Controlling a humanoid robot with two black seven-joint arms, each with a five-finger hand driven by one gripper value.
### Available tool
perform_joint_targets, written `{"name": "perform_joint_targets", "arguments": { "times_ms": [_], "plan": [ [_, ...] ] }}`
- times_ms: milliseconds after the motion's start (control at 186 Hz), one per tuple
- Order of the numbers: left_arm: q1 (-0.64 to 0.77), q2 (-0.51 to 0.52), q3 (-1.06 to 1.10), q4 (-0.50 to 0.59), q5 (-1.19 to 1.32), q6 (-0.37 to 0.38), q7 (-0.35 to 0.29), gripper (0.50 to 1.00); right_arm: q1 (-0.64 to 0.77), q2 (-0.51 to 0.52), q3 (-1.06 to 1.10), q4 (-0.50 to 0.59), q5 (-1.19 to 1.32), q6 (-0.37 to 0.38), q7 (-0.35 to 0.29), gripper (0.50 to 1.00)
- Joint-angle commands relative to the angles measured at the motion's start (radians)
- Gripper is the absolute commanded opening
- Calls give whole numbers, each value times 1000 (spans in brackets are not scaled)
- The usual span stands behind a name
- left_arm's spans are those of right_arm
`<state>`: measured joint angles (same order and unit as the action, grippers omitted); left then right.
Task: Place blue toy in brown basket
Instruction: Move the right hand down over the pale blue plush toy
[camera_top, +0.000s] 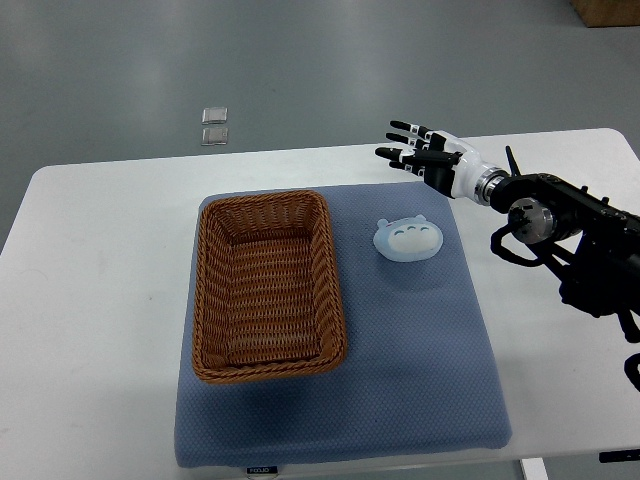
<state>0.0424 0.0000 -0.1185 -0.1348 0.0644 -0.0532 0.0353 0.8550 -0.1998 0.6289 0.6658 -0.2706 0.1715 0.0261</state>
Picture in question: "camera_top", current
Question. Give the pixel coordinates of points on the black white robotic hand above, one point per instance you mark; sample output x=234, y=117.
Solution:
x=445, y=163

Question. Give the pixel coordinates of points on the blue plush toy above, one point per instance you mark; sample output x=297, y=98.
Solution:
x=408, y=239

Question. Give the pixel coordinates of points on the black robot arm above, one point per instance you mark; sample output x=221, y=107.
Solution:
x=589, y=245

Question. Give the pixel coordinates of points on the brown wicker basket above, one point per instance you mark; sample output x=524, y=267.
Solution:
x=267, y=302

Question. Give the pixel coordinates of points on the brown cardboard box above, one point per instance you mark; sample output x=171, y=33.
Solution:
x=607, y=13

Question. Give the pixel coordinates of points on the blue fabric mat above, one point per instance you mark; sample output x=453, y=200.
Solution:
x=419, y=376

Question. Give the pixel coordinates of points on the upper silver floor plate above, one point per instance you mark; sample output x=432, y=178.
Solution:
x=214, y=115

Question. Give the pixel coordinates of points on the white table leg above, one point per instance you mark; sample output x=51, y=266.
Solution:
x=533, y=469

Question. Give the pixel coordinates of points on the black table control panel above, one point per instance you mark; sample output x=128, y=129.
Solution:
x=619, y=456

